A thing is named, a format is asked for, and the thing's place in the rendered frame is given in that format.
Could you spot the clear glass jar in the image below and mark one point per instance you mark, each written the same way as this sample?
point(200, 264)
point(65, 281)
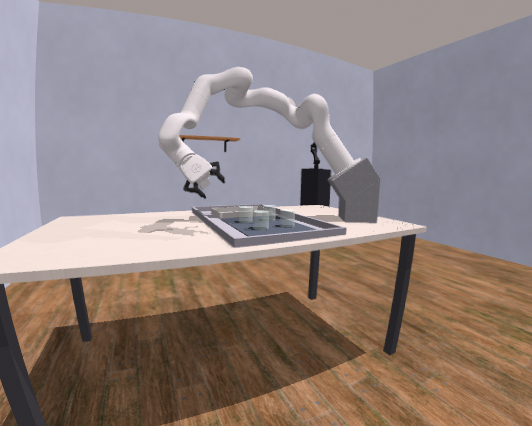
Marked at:
point(287, 218)
point(272, 211)
point(245, 214)
point(260, 220)

